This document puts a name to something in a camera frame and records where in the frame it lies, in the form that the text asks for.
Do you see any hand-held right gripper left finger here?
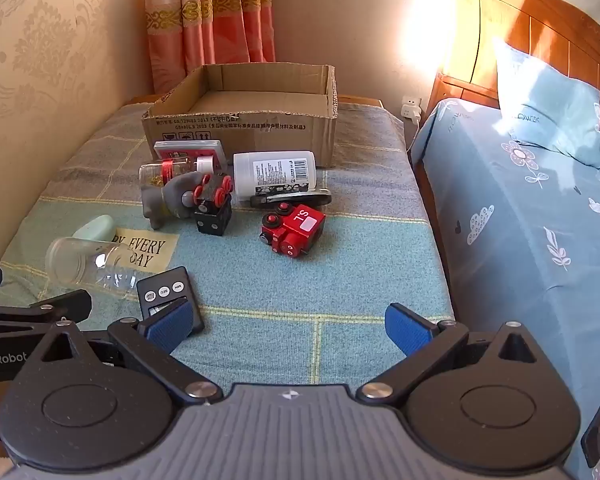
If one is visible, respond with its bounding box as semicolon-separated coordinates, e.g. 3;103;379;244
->
17;298;224;408

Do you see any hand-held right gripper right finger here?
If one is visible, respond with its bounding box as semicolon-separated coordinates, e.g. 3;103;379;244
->
356;303;563;406

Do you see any clear plastic jar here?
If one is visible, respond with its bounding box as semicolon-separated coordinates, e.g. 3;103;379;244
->
45;236;143;303

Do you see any grey plush toy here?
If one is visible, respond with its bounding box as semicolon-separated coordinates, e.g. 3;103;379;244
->
141;171;206;231

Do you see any small red box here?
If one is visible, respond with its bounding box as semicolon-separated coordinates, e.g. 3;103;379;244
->
260;201;327;261

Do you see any cardboard box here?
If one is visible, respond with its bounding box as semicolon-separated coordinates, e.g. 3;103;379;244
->
141;63;340;171

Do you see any black digital timer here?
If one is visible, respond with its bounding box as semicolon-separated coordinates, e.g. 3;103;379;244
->
136;266;206;333

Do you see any pale green oval case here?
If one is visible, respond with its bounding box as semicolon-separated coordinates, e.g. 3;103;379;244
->
72;214;116;243

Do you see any black toy train car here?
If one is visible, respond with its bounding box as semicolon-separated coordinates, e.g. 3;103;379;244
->
182;172;235;238

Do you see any checked blue grey blanket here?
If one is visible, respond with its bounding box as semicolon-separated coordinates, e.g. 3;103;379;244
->
0;102;456;396

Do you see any blue floral bed sheet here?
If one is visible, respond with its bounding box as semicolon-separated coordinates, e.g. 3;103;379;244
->
410;97;600;480

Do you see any clear capsule bottle red label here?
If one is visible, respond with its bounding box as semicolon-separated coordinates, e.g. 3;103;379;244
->
139;156;216;196

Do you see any clear case with red cards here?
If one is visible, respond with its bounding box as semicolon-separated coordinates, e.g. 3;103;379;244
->
154;141;227;166

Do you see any white plastic bottle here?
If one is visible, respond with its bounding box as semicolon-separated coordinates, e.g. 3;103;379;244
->
232;151;318;206

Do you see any wooden bedside table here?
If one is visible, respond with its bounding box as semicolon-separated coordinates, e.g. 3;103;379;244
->
127;94;386;110

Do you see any light blue pillow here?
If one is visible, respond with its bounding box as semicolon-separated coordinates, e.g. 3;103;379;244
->
492;37;600;168

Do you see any pink patterned curtain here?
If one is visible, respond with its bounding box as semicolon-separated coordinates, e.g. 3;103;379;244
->
142;0;277;96

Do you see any wooden bed headboard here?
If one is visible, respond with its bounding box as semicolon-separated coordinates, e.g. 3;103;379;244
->
427;0;600;111

